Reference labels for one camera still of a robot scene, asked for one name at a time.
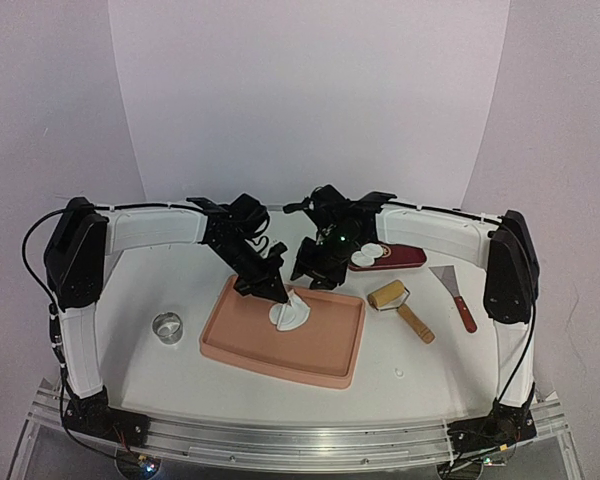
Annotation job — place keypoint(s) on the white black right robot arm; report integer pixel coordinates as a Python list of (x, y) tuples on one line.
[(498, 247)]

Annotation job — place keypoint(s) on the wooden rolling pin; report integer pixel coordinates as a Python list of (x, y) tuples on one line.
[(393, 297)]

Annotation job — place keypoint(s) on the dark red square tray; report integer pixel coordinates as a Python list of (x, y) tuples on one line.
[(395, 256)]

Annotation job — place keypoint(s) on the round cut dough wrapper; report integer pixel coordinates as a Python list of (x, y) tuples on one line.
[(282, 315)]

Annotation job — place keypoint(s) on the flat white dumpling wrapper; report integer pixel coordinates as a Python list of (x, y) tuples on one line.
[(372, 250)]

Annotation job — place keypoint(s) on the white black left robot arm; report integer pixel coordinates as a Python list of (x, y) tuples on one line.
[(74, 261)]

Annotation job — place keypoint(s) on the pink plastic tray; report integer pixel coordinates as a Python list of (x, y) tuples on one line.
[(322, 352)]

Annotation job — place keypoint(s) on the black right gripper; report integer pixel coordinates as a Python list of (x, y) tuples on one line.
[(318, 265)]

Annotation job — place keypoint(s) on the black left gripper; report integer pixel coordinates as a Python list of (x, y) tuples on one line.
[(267, 283)]

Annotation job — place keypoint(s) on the white dough piece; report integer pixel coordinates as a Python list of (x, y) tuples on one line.
[(302, 311)]

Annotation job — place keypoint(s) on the metal scraper red handle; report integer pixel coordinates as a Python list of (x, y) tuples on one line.
[(447, 276)]

